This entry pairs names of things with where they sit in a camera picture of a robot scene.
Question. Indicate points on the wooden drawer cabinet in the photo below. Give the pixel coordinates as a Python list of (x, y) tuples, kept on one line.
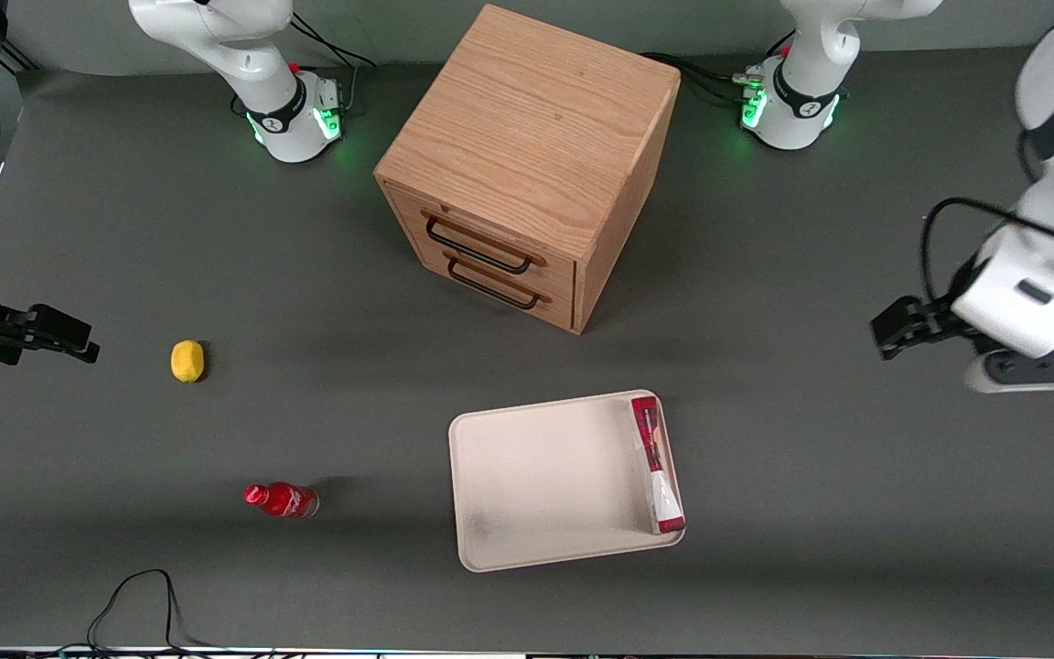
[(536, 128)]

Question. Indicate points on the beige rectangular tray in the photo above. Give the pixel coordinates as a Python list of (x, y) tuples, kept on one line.
[(545, 480)]

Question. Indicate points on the red cookie box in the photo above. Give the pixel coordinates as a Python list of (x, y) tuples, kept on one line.
[(657, 467)]

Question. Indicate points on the red cola bottle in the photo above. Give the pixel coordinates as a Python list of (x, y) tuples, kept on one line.
[(285, 501)]

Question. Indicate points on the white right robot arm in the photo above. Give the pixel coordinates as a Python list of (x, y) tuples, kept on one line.
[(262, 55)]

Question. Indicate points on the yellow lemon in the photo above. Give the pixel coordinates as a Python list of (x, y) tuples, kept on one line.
[(187, 361)]

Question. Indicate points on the wooden drawer front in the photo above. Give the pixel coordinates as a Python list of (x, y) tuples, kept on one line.
[(550, 265), (559, 307)]

